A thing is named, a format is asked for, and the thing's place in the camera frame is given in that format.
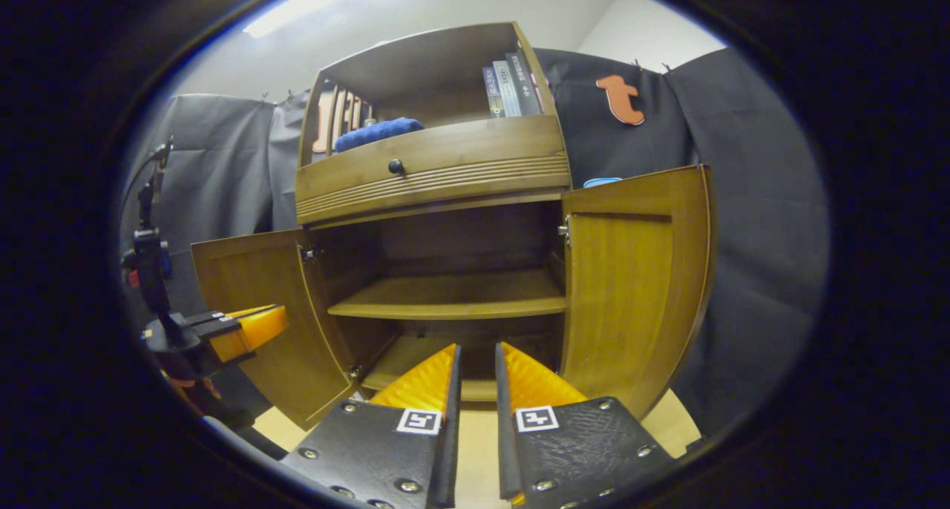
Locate wooden shoe cabinet door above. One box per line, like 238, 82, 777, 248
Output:
558, 164, 717, 421
191, 229, 357, 431

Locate wooden ribbed drawer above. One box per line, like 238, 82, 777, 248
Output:
295, 114, 572, 226

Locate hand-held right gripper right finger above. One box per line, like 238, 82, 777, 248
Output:
495, 342, 678, 509

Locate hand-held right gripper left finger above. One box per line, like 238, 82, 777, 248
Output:
280, 344, 462, 509

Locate wooden inner shelf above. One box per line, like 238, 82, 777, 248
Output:
327, 269, 569, 321

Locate thin cable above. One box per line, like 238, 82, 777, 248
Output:
122, 142, 175, 198

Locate light grey book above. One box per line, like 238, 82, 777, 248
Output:
493, 60, 523, 117

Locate wooden double-door shoe cabinet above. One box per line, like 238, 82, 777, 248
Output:
191, 22, 717, 432

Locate folded blue towel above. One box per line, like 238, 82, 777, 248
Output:
334, 117, 425, 154

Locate dark blue book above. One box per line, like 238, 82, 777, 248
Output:
482, 65, 505, 118

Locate black backdrop cloth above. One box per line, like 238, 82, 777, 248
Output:
119, 47, 831, 436

